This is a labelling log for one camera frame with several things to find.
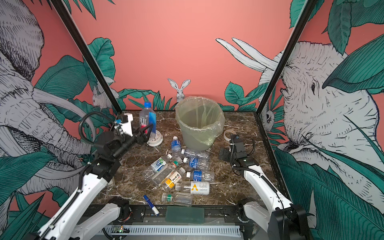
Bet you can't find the yellow white label tea bottle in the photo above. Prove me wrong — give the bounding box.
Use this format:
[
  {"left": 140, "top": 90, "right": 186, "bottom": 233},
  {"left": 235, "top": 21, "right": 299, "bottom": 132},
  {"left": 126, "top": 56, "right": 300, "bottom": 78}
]
[{"left": 161, "top": 167, "right": 186, "bottom": 192}]

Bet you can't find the white round alarm clock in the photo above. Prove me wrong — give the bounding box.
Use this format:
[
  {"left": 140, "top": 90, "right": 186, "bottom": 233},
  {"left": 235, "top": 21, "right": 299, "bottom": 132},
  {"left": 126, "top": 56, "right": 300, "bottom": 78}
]
[{"left": 147, "top": 130, "right": 163, "bottom": 147}]

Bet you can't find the white yellow triangle label bottle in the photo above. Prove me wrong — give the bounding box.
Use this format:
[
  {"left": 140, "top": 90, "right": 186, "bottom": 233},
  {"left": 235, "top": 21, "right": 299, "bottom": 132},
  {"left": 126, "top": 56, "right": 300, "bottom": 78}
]
[{"left": 175, "top": 181, "right": 210, "bottom": 195}]

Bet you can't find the small green band clear bottle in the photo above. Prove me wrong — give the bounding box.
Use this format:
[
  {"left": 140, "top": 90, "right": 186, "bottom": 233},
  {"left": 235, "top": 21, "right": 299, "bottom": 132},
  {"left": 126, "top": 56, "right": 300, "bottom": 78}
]
[{"left": 162, "top": 192, "right": 193, "bottom": 207}]

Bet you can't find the clear unlabelled bottle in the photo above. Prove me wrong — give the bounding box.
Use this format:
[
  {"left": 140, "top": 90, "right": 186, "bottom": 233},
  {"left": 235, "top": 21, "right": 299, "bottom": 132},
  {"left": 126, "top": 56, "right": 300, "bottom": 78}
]
[{"left": 181, "top": 149, "right": 211, "bottom": 161}]

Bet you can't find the green rectangular pad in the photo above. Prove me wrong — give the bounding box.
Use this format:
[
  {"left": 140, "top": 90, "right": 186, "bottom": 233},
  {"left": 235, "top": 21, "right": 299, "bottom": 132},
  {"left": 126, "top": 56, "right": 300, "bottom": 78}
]
[{"left": 165, "top": 206, "right": 205, "bottom": 224}]

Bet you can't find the green plastic bin liner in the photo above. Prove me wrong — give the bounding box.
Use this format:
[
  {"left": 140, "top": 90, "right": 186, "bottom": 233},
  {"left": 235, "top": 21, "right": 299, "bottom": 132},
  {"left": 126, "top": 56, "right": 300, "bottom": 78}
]
[{"left": 175, "top": 95, "right": 226, "bottom": 148}]

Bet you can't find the grey mesh waste bin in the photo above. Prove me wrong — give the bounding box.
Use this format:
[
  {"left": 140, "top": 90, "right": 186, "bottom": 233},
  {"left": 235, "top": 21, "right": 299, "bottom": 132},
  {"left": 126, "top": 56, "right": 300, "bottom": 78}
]
[{"left": 175, "top": 96, "right": 225, "bottom": 152}]

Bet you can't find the blue cap bottle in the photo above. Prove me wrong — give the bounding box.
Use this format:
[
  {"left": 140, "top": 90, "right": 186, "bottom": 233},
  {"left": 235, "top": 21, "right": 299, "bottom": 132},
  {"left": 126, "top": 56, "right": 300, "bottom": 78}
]
[{"left": 171, "top": 136, "right": 182, "bottom": 157}]

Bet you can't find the blue label mineral water bottle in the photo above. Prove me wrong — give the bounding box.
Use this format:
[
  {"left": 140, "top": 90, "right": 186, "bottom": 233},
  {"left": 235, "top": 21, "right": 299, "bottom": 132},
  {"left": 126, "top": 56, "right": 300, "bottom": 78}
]
[{"left": 186, "top": 170, "right": 215, "bottom": 183}]

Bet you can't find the Pocari Sweat blue label bottle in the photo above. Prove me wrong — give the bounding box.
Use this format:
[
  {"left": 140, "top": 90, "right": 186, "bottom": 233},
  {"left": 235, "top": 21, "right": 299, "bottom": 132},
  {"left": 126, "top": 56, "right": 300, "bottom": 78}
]
[{"left": 183, "top": 157, "right": 211, "bottom": 171}]

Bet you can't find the black frame post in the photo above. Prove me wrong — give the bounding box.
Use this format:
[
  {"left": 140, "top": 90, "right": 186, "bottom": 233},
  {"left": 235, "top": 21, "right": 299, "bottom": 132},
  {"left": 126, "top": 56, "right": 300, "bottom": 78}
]
[
  {"left": 51, "top": 0, "right": 123, "bottom": 114},
  {"left": 256, "top": 0, "right": 318, "bottom": 116}
]

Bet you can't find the red blue label bottle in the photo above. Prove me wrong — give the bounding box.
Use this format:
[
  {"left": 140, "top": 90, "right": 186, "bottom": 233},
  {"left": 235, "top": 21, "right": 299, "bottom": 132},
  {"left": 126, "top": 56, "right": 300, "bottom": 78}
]
[{"left": 139, "top": 102, "right": 157, "bottom": 141}]

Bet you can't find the white slotted cable duct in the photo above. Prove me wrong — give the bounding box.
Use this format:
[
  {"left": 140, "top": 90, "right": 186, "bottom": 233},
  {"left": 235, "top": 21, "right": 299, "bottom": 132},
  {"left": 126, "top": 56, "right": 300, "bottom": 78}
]
[{"left": 105, "top": 225, "right": 243, "bottom": 238}]

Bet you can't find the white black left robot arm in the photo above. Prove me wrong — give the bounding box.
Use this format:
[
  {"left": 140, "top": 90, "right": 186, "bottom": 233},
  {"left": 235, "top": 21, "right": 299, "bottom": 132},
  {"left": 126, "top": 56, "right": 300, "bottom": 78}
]
[{"left": 24, "top": 125, "right": 153, "bottom": 240}]

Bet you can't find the black right frame post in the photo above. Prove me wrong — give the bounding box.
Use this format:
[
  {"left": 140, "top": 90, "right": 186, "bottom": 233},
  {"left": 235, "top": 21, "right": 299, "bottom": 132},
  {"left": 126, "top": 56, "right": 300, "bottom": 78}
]
[{"left": 256, "top": 0, "right": 318, "bottom": 116}]

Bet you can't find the blue green white label bottle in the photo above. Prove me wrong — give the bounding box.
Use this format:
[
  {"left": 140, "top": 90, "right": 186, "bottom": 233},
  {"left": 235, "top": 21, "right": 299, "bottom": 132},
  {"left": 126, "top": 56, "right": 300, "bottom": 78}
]
[{"left": 142, "top": 154, "right": 172, "bottom": 179}]

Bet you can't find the blue white marker pen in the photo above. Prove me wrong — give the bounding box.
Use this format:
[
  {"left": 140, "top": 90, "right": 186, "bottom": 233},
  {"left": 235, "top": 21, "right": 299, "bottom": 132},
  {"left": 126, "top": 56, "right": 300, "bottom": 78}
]
[{"left": 143, "top": 195, "right": 160, "bottom": 216}]

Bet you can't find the green red label clear bottle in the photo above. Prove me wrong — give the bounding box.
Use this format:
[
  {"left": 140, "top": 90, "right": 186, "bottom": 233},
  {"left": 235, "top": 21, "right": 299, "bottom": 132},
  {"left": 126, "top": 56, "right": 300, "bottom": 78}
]
[{"left": 150, "top": 157, "right": 183, "bottom": 187}]

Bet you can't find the white adhesive tape roll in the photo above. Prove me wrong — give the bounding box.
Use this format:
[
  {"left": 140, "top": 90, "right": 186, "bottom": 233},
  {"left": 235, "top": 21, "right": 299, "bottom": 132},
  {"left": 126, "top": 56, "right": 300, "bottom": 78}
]
[{"left": 223, "top": 129, "right": 237, "bottom": 142}]

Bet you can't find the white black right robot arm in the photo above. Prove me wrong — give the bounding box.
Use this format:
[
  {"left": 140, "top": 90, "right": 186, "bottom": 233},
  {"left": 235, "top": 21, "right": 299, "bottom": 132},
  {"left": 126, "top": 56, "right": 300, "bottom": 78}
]
[{"left": 219, "top": 134, "right": 314, "bottom": 240}]

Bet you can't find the black left frame post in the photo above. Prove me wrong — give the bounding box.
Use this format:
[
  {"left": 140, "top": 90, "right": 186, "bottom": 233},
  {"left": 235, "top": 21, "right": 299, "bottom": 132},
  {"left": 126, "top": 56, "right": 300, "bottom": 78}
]
[{"left": 51, "top": 0, "right": 123, "bottom": 114}]

